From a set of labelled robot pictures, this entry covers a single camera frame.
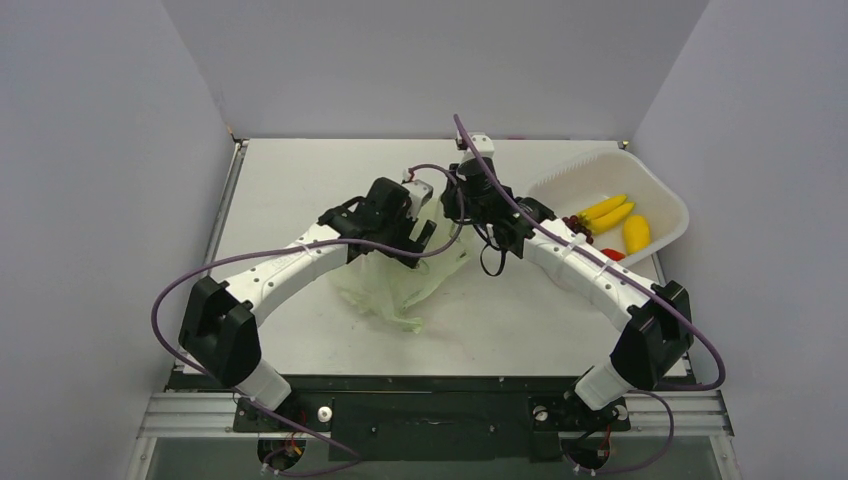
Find green plastic bag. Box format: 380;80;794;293
326;202;473;334

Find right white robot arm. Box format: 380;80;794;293
441;159;693;427

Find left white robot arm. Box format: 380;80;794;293
178;177;436;430

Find purple fake grapes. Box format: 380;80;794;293
562;215;594;245

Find lower yellow fake banana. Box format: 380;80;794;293
587;202;635;235

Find yellow fake banana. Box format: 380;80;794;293
577;194;628;223
587;202;635;235

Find upper yellow fake banana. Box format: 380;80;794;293
577;194;628;223

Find red fake strawberry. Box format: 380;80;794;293
601;248;626;262

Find yellow fake mango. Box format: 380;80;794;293
622;215;653;255

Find white plastic basket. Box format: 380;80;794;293
523;148;690;270

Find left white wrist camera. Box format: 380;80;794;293
401;170;433;219

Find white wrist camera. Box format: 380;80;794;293
455;132;495;162
401;170;433;219

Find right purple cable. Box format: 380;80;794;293
453;113;727;475

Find purple cable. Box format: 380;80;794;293
150;163;466;478
453;113;727;475

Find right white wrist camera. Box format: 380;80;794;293
455;132;495;162

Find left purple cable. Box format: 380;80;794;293
150;163;466;478

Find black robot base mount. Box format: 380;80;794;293
168;373;630;472

